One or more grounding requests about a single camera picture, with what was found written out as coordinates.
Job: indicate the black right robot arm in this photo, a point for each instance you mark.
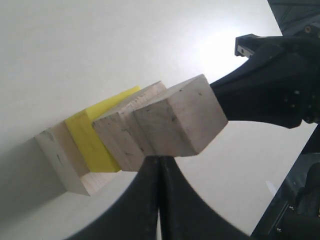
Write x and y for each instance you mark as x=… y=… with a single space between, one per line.
x=292 y=15

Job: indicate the medium wooden cube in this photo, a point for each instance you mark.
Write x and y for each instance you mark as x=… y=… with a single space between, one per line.
x=120 y=132

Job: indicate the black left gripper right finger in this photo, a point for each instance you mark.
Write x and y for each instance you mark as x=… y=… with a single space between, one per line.
x=184 y=215

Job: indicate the small wooden cube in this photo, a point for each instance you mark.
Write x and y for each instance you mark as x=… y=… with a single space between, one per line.
x=182 y=120

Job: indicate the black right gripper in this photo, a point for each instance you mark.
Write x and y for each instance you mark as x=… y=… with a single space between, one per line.
x=274 y=86

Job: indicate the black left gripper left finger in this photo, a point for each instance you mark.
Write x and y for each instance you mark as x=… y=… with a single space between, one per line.
x=134 y=215

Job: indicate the large wooden cube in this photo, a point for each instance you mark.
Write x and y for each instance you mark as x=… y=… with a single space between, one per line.
x=64 y=156

